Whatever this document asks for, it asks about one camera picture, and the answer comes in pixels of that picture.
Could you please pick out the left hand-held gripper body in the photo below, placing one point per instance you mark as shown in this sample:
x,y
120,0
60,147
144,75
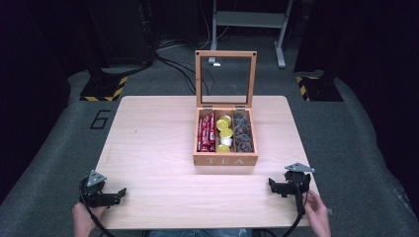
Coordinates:
x,y
95,184

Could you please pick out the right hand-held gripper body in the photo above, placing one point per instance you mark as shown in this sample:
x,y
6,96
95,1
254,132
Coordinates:
x,y
298,179

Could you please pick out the person's left hand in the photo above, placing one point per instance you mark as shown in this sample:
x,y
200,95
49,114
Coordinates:
x,y
84,219

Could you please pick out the person's right hand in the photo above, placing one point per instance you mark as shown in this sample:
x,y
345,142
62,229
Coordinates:
x,y
318,214

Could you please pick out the yellow lid capsule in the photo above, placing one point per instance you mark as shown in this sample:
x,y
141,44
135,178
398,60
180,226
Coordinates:
x,y
223,148
226,133
221,124
228,118

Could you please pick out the white capsule cup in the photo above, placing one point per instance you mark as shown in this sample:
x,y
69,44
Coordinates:
x,y
226,141

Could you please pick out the wooden compartment box with lid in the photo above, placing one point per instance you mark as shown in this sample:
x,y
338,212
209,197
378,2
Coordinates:
x,y
197,160

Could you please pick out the red stick packet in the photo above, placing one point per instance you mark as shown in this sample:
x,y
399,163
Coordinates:
x,y
212,131
205,135
199,138

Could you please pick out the dark cabinet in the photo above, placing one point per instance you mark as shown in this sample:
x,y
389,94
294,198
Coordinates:
x,y
122,33

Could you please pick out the black base plate striped edge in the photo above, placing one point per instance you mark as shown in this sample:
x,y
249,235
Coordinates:
x,y
103,90
321,90

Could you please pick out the grey metal stand frame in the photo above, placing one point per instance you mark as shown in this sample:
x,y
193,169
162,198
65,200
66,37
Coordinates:
x,y
250,19

